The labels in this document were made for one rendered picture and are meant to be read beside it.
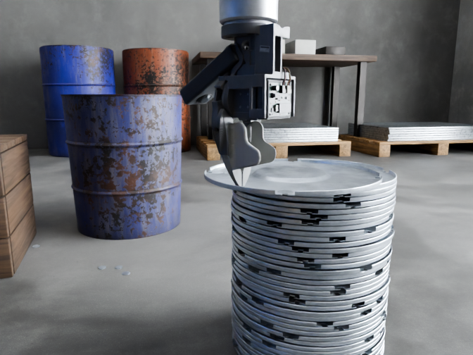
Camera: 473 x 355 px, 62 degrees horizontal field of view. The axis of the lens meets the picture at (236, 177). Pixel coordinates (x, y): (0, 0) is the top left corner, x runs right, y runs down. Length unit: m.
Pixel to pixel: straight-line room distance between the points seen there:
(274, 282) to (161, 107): 0.84
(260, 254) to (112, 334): 0.37
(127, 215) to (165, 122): 0.34
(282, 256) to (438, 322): 0.46
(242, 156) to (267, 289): 0.24
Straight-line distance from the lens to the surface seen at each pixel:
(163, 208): 1.41
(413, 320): 0.98
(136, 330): 0.89
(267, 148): 0.55
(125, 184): 1.35
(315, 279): 0.66
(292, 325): 0.68
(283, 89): 0.51
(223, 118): 0.52
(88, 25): 4.18
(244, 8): 0.51
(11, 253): 1.23
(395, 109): 4.91
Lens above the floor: 0.46
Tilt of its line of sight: 11 degrees down
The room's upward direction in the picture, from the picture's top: straight up
